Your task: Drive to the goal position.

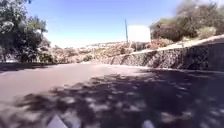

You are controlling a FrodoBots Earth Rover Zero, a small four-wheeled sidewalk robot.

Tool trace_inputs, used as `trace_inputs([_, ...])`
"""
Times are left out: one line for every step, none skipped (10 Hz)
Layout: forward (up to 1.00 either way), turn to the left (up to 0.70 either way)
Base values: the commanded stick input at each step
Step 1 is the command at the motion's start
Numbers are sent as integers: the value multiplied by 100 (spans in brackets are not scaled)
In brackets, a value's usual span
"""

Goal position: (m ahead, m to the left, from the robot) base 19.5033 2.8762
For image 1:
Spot white board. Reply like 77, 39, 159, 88
127, 24, 152, 44

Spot thin pole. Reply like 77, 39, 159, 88
124, 17, 130, 44

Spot distant bushy hillside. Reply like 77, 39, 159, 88
39, 40, 141, 64

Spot stone retaining wall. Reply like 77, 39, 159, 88
99, 35, 224, 72

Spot robot's own part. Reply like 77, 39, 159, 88
71, 121, 82, 128
142, 120, 155, 128

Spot grey asphalt road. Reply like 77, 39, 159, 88
0, 62, 224, 128

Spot large leafy tree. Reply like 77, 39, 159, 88
0, 0, 51, 64

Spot dry bushy trees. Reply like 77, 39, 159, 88
148, 0, 224, 50

